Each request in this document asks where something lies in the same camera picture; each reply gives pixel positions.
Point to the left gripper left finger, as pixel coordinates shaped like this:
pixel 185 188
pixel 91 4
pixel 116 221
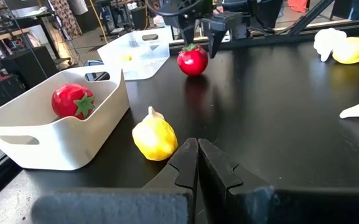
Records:
pixel 154 205

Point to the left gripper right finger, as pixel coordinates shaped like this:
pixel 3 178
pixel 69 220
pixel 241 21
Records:
pixel 244 205

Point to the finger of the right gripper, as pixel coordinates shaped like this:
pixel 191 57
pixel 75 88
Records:
pixel 188 29
pixel 222 25

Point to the red toy tomato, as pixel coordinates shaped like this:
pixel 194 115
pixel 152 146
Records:
pixel 65 99
pixel 193 63

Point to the yellow toy lemon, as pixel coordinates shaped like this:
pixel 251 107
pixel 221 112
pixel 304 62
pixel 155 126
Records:
pixel 353 51
pixel 154 141
pixel 126 58

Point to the clear plastic basket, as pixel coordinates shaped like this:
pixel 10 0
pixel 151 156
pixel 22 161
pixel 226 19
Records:
pixel 142 67

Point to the orange object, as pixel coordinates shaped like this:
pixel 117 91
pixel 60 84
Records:
pixel 297 5

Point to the white plastic basket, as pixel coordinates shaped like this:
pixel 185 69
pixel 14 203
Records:
pixel 58 143

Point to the patterned hanging cloth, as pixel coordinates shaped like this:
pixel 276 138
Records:
pixel 65 15

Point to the black shelving unit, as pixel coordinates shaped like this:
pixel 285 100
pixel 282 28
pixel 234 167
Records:
pixel 26 62

